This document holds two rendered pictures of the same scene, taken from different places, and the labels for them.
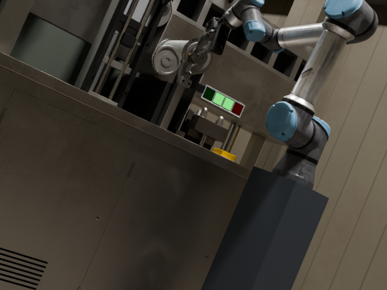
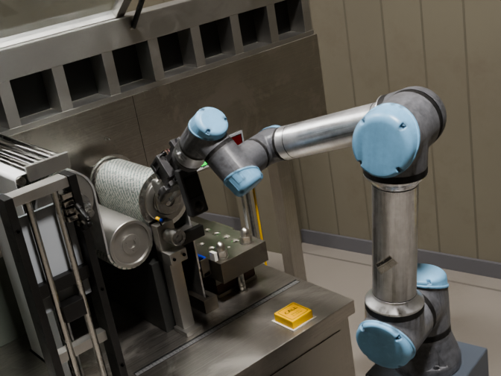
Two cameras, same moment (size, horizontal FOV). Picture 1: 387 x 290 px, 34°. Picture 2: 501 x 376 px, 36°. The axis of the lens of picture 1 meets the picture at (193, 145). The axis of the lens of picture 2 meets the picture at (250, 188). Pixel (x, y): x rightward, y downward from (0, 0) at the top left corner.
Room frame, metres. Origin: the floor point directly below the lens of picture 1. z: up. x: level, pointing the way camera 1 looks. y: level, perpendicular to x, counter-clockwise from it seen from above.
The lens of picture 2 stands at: (0.80, 0.13, 1.93)
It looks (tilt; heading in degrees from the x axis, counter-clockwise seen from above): 21 degrees down; 353
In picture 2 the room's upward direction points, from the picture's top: 10 degrees counter-clockwise
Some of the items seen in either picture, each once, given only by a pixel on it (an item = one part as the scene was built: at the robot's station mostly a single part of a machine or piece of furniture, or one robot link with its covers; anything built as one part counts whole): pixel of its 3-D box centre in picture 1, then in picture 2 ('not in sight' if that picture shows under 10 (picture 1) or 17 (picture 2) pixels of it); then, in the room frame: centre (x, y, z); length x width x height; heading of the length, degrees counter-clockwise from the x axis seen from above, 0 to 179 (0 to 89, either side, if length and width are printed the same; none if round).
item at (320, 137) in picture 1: (308, 137); (419, 297); (2.17, -0.35, 1.07); 0.13 x 0.12 x 0.14; 135
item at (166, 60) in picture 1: (154, 58); (105, 232); (2.65, 0.29, 1.18); 0.26 x 0.12 x 0.12; 30
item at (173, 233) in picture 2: (193, 69); (177, 236); (2.51, 0.12, 1.18); 0.04 x 0.02 x 0.04; 120
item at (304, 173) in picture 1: (296, 168); (424, 342); (2.18, -0.36, 0.95); 0.15 x 0.15 x 0.10
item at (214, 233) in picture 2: (189, 123); (201, 244); (2.83, 0.05, 1.00); 0.40 x 0.16 x 0.06; 30
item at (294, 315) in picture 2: (224, 155); (293, 315); (2.47, -0.13, 0.91); 0.07 x 0.07 x 0.02; 30
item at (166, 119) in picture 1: (175, 97); (177, 278); (2.54, 0.14, 1.05); 0.06 x 0.05 x 0.31; 30
